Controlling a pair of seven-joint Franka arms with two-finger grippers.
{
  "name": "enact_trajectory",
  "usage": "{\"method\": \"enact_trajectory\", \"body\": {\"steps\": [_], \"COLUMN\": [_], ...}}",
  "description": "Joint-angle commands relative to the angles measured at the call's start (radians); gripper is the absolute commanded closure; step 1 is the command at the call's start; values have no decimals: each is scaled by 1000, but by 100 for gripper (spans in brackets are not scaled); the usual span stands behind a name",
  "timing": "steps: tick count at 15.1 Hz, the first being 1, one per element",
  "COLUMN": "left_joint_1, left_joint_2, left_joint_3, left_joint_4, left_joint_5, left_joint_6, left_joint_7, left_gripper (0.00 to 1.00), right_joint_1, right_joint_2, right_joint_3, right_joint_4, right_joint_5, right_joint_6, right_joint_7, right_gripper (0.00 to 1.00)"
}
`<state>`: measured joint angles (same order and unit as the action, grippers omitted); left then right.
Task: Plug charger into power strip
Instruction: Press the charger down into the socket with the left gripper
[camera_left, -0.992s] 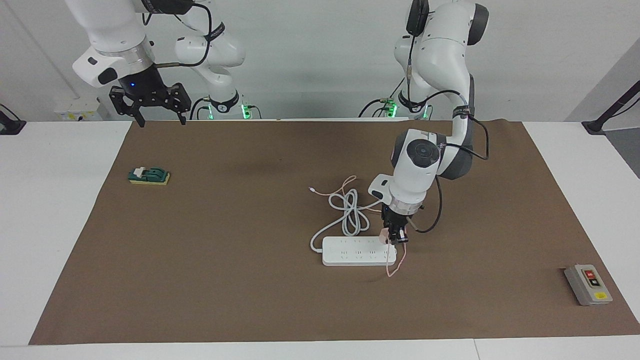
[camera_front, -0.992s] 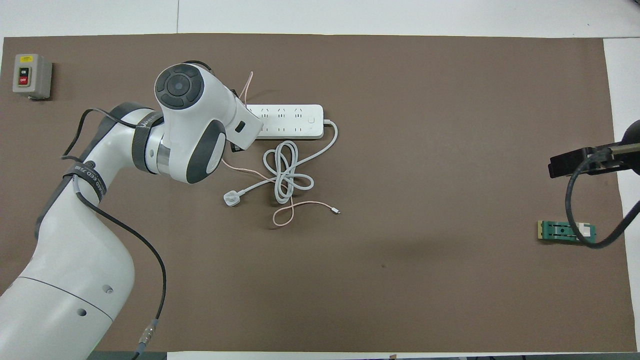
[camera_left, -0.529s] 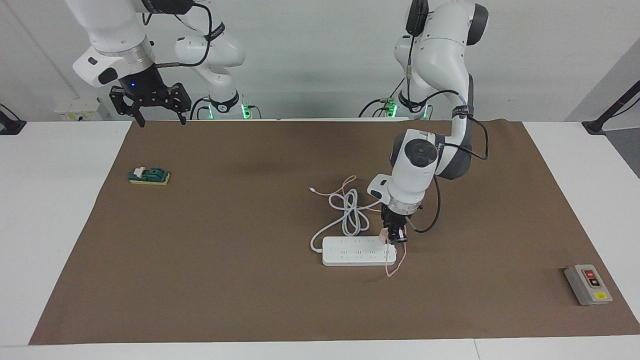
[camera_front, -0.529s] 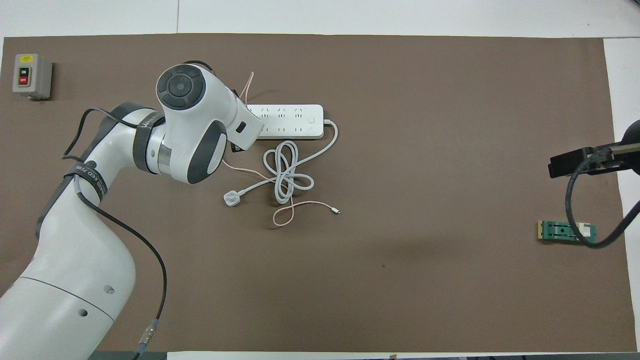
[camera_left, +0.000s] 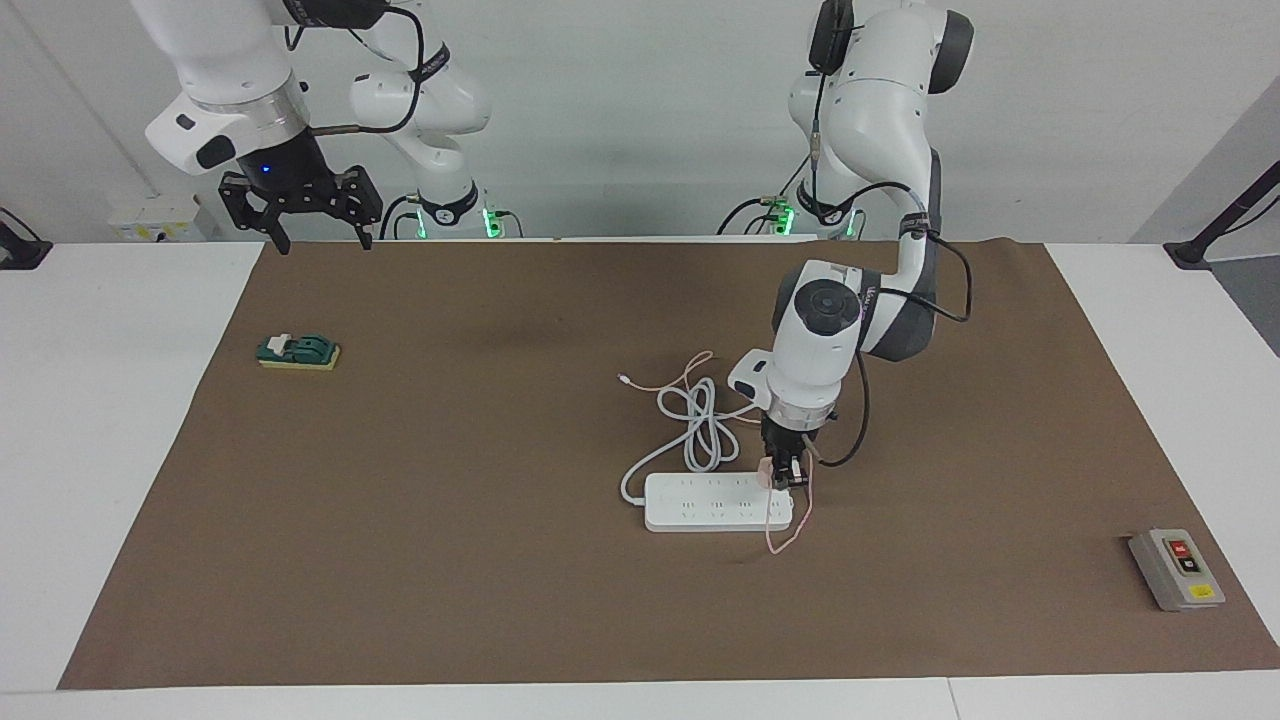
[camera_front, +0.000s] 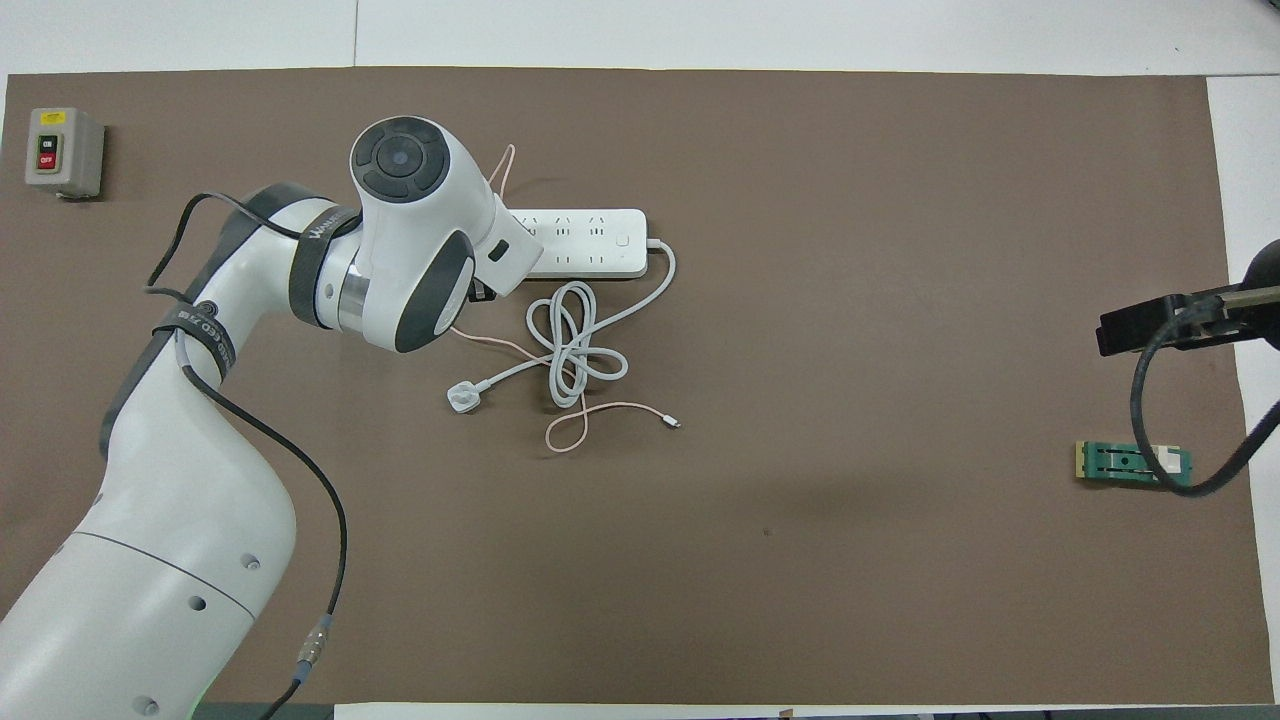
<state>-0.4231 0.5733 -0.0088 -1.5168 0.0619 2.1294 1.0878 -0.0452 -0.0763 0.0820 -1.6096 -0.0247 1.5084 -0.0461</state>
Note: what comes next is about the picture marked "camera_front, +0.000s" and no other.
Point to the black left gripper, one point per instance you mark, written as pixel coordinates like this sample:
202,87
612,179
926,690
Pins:
482,291

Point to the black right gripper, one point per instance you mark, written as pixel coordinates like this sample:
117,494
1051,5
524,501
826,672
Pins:
1245,320

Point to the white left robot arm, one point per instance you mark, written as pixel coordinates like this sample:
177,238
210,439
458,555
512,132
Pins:
190,520

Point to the white power strip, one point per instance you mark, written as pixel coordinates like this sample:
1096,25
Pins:
590,243

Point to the brown table mat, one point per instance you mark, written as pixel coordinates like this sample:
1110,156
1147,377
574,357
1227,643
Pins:
700,580

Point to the grey on-off switch box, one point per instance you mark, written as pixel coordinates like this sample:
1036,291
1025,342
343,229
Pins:
62,150

